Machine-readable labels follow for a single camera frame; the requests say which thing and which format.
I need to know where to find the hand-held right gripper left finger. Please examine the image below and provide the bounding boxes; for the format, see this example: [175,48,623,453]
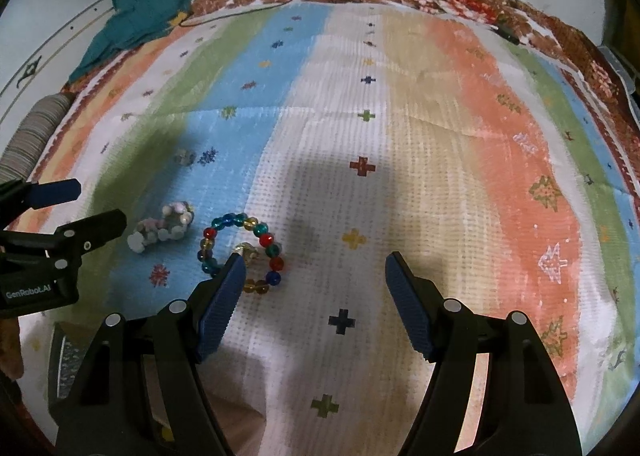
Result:
[54,252,247,456]

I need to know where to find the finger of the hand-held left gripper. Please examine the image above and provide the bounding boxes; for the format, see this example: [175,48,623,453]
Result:
[0,209,127,257]
[0,178,82,224]

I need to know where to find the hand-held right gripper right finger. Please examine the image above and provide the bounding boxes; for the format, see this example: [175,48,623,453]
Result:
[385,251,583,456]

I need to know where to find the pale white bead bracelet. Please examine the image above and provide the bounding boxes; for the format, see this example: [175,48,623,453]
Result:
[126,201,196,254]

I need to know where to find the multicolour glass bead bracelet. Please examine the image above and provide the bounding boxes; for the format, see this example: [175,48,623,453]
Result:
[198,212,286,296]

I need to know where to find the person's left hand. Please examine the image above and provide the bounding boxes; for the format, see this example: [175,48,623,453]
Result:
[0,318,23,377]

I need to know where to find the rolled grey striped cloth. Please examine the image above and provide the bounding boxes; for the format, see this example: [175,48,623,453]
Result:
[0,93,76,182]

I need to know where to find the striped pastel woven mat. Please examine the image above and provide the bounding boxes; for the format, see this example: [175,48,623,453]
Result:
[10,1,640,456]

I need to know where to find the teal cloth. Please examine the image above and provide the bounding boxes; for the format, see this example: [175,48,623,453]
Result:
[67,0,198,86]

